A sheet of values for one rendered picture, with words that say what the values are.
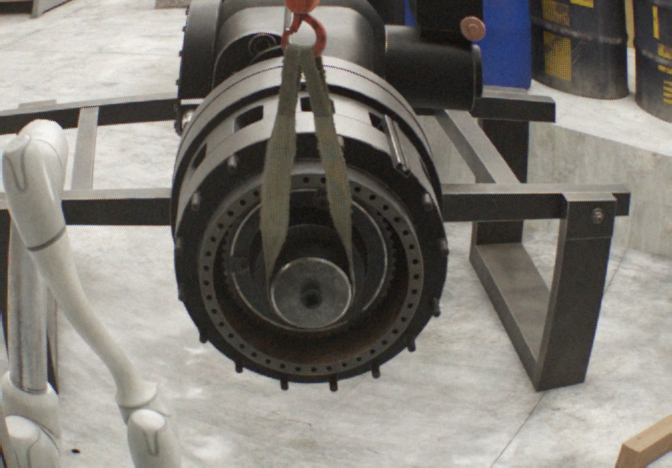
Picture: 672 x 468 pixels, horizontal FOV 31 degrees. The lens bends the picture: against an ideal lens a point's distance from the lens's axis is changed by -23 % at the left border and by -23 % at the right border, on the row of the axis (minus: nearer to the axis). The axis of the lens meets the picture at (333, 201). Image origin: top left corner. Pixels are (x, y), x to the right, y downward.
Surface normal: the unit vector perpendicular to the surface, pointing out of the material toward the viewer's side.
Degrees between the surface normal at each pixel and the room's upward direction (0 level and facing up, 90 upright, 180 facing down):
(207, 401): 0
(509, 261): 0
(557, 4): 90
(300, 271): 90
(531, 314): 0
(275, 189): 94
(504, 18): 90
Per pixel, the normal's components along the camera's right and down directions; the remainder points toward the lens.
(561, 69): -0.50, 0.28
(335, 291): 0.05, 0.34
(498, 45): 0.35, 0.33
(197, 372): 0.04, -0.94
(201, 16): 0.06, -0.59
